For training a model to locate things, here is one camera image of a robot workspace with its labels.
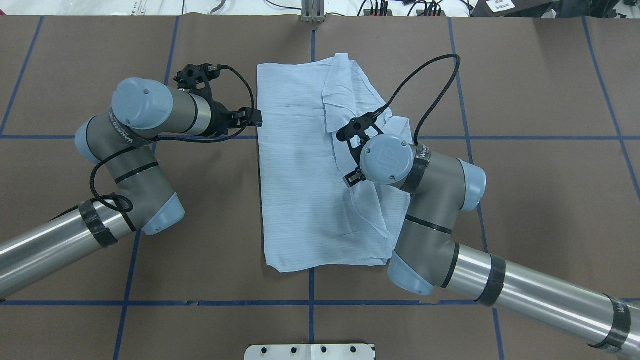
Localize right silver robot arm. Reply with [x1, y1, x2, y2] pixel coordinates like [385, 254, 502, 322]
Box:
[336, 130, 639, 360]

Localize black power strip cables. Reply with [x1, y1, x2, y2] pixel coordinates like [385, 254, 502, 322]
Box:
[357, 0, 473, 18]

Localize light blue button shirt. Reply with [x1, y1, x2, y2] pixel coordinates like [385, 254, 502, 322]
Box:
[257, 53, 410, 273]

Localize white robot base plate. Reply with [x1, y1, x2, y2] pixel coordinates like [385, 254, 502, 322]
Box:
[244, 343, 377, 360]

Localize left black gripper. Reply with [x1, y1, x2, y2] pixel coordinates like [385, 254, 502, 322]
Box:
[209, 101, 263, 138]

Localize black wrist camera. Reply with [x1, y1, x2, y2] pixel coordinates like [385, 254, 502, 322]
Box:
[336, 112, 384, 161]
[173, 63, 221, 101]

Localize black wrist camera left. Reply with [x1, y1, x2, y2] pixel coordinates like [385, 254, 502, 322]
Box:
[173, 63, 221, 101]

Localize aluminium frame post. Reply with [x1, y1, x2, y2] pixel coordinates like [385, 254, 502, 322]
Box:
[301, 0, 327, 23]

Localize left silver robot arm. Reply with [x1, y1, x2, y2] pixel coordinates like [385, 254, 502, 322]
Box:
[0, 67, 263, 300]

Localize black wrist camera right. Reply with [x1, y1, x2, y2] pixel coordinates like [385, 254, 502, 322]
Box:
[336, 112, 384, 161]

